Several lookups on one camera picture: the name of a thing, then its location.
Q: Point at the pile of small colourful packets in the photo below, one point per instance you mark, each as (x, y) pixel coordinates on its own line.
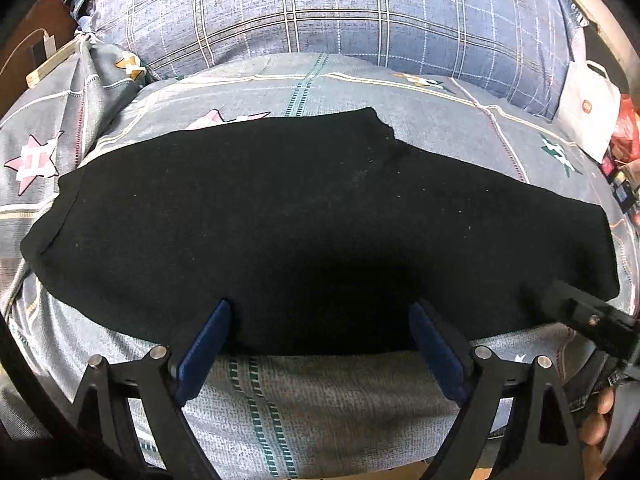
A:
(620, 185)

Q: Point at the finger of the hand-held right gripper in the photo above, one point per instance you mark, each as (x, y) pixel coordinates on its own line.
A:
(590, 320)

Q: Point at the white charger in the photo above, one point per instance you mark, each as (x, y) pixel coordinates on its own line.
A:
(50, 44)

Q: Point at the red plastic bag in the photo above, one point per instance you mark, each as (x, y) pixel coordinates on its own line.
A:
(627, 125)

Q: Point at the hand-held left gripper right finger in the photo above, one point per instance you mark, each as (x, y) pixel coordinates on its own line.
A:
(440, 355)

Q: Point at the blue plaid pillow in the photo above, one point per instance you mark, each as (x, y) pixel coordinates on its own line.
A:
(350, 10)

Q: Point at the grey star-printed bed sheet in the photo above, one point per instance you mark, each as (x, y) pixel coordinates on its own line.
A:
(350, 410)

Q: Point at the beige power strip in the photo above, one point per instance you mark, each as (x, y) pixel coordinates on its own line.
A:
(55, 65)

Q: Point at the grey star-printed pillow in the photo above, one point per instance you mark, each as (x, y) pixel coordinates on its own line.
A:
(50, 125)

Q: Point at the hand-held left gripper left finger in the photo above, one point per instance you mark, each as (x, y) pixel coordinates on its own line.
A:
(205, 350)

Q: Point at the person's right hand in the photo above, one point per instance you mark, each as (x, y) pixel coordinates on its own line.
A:
(597, 422)

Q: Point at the black pants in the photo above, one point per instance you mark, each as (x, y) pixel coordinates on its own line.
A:
(320, 220)

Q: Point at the white paper bag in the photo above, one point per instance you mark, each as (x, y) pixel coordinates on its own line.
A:
(587, 105)

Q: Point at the brown wooden headboard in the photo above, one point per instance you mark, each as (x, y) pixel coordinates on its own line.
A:
(55, 12)

